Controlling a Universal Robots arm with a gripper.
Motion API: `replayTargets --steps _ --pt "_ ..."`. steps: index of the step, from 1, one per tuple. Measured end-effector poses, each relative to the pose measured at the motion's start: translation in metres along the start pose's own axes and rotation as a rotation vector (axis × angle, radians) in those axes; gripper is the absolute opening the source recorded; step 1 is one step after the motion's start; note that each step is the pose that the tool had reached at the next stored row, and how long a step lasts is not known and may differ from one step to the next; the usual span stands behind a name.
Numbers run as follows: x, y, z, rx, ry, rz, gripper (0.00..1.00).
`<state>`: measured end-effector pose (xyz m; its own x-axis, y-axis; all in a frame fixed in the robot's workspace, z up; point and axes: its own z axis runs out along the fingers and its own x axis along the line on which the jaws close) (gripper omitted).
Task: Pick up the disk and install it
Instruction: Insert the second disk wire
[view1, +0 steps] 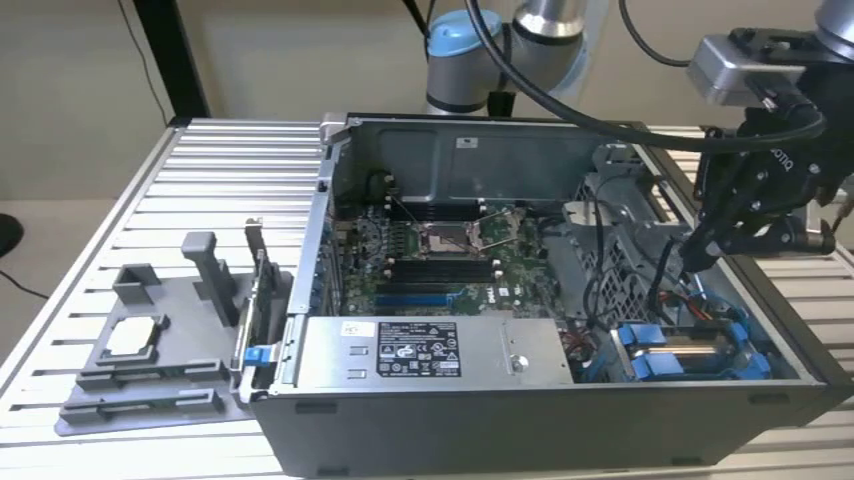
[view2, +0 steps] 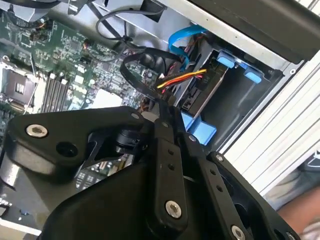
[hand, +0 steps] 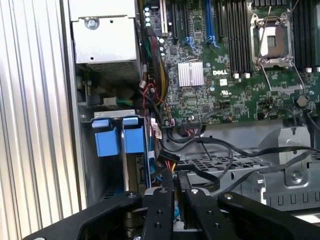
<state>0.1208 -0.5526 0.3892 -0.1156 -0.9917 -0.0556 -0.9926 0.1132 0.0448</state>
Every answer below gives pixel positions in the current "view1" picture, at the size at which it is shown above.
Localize graphics card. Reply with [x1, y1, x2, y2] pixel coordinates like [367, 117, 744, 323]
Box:
[226, 215, 297, 401]

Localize black floor cable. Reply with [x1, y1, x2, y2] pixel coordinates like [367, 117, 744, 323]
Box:
[0, 269, 53, 301]

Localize silver power supply unit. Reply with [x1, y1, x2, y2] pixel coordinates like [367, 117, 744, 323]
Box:
[293, 315, 577, 389]

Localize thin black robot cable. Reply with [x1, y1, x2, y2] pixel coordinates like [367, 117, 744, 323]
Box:
[399, 0, 434, 39]

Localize green motherboard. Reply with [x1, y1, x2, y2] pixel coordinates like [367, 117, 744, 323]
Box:
[330, 197, 569, 319]

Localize metal disk bay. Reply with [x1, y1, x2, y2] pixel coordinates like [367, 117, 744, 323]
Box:
[610, 312, 780, 385]

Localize thin black wall cable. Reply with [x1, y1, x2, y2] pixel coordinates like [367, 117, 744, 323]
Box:
[117, 0, 173, 125]

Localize black frame post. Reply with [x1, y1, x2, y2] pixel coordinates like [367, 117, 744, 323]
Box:
[133, 0, 215, 126]

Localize metal socket cover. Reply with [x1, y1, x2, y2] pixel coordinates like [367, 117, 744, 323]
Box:
[477, 205, 529, 250]

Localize grey perforated drive cage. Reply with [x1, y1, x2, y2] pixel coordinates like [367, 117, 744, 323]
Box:
[544, 169, 736, 324]

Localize CPU socket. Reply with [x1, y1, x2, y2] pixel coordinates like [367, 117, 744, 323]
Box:
[417, 220, 482, 259]

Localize silver CPU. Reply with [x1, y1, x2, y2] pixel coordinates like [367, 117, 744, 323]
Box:
[106, 318, 166, 357]

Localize blue wire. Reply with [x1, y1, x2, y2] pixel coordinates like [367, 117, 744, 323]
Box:
[705, 293, 744, 326]

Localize black expansion slot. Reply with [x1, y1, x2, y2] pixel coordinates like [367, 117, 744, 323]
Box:
[375, 284, 450, 297]

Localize blue expansion slot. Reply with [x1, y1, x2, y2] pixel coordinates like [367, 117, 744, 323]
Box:
[375, 294, 457, 308]

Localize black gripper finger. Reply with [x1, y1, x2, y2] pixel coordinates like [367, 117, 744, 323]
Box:
[706, 214, 836, 271]
[681, 144, 733, 274]

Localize grey parts rack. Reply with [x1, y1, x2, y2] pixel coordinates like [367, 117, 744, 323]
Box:
[53, 230, 295, 436]

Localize dark grey PC case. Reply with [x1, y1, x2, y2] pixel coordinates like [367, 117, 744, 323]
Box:
[250, 110, 854, 476]

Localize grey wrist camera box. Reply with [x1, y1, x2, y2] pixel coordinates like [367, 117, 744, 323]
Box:
[685, 33, 810, 107]

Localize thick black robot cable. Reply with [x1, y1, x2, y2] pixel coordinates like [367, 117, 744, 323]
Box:
[464, 0, 830, 154]

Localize red black twisted wires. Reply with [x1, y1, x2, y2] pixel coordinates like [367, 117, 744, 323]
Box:
[564, 327, 606, 374]

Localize black round base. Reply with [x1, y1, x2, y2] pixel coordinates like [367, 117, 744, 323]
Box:
[0, 212, 26, 259]

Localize empty blue disk carrier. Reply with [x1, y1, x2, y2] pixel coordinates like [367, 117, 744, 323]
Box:
[630, 349, 776, 384]

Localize thin wire locking lever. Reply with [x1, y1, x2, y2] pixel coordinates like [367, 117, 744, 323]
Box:
[391, 194, 429, 229]

